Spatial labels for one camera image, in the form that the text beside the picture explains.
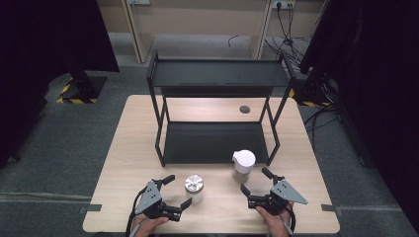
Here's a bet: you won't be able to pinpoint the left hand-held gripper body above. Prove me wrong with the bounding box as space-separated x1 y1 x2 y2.
132 179 183 222

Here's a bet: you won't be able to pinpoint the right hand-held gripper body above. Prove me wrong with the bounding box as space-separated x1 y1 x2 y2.
247 178 309 215

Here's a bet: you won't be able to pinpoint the glass jar with silver lid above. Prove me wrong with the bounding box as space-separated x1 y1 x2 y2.
183 173 206 204

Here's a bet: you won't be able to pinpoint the glass jar with white lid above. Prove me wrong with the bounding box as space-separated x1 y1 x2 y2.
231 149 257 184

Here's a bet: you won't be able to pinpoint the black metal two-tier rack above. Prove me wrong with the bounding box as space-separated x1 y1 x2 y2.
145 48 297 168

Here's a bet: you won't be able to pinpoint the person's left hand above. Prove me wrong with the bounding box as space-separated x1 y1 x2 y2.
130 212 171 237

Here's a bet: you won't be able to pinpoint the person's right hand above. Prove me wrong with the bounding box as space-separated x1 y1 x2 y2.
256 203 294 237

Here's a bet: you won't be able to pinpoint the black stand base striped tape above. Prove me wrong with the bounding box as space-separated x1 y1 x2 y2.
56 70 108 105
289 77 334 108

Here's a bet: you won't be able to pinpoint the black curtain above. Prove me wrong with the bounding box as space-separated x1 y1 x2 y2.
0 0 121 169
299 0 419 231

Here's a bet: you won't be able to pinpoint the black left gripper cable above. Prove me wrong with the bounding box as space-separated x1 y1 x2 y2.
125 186 148 237

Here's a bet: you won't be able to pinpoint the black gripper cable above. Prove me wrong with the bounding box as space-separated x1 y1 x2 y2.
287 205 297 234
125 186 148 237

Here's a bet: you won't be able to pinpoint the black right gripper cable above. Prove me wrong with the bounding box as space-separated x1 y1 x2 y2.
287 205 297 234

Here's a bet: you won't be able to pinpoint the grey cable connector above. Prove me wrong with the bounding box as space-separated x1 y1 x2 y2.
282 220 294 237
128 223 143 237

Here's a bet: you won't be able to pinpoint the black cables beside table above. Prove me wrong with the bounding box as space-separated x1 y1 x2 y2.
302 104 340 151

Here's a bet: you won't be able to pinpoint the bundle of black floor cables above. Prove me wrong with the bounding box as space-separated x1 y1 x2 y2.
265 4 312 68

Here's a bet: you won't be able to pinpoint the white wall socket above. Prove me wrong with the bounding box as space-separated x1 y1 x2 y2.
271 0 296 10

